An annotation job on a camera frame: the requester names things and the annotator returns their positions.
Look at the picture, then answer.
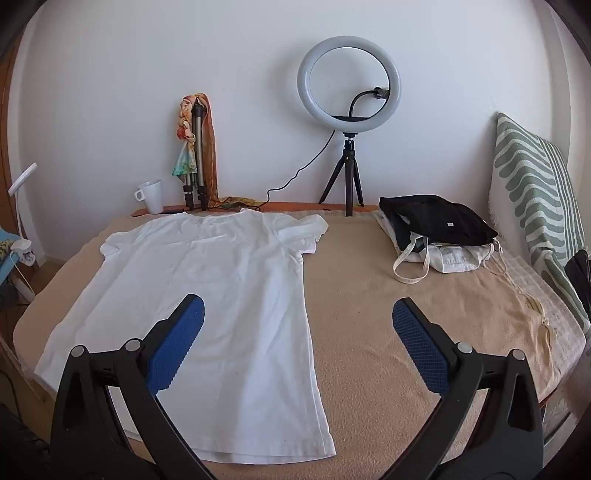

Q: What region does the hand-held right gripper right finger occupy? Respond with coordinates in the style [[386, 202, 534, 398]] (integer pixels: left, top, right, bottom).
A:
[[388, 298, 544, 480]]

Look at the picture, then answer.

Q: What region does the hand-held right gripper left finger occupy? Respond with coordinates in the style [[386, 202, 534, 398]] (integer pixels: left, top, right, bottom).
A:
[[48, 294, 218, 480]]

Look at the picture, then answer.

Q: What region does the white t-shirt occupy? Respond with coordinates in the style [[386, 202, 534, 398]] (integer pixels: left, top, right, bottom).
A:
[[34, 208, 337, 466]]

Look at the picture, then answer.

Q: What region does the black and white clothes pile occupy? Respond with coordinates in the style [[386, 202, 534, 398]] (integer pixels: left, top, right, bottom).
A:
[[375, 210, 504, 283]]

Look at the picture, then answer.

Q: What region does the beige blanket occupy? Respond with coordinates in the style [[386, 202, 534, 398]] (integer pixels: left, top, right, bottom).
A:
[[14, 210, 561, 468]]

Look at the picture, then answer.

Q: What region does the black folded garment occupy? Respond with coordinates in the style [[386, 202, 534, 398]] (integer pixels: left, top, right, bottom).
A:
[[379, 195, 499, 245]]

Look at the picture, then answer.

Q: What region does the white mug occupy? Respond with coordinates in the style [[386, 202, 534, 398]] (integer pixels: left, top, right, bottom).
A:
[[134, 180, 164, 214]]

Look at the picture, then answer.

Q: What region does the dark cloth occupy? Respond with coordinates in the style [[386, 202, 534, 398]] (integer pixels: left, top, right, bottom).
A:
[[564, 249, 591, 310]]

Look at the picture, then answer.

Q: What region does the small black tripod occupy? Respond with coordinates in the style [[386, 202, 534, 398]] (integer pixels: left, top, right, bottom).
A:
[[318, 132, 365, 217]]

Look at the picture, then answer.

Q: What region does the white clip lamp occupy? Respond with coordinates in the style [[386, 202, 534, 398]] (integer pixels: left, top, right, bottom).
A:
[[9, 162, 38, 268]]

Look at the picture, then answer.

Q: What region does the green striped pillow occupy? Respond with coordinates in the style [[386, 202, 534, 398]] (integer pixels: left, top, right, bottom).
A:
[[489, 112, 591, 333]]

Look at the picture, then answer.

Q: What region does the colourful knotted scarf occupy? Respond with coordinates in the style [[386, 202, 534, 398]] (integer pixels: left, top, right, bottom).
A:
[[172, 95, 204, 178]]

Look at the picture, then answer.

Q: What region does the grey folded tripod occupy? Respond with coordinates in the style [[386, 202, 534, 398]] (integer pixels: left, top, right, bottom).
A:
[[184, 97, 209, 212]]

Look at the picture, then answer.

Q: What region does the orange scarf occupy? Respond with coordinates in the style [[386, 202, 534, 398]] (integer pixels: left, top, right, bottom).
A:
[[198, 93, 262, 208]]

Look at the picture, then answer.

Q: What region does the black gooseneck phone holder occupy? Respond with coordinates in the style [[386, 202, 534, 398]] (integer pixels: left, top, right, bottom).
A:
[[348, 86, 391, 118]]

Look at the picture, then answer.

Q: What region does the black power cable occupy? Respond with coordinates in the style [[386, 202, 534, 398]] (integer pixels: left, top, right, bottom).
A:
[[222, 129, 338, 210]]

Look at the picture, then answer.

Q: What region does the white ring light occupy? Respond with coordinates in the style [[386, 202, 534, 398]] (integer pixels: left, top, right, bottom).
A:
[[297, 35, 402, 134]]

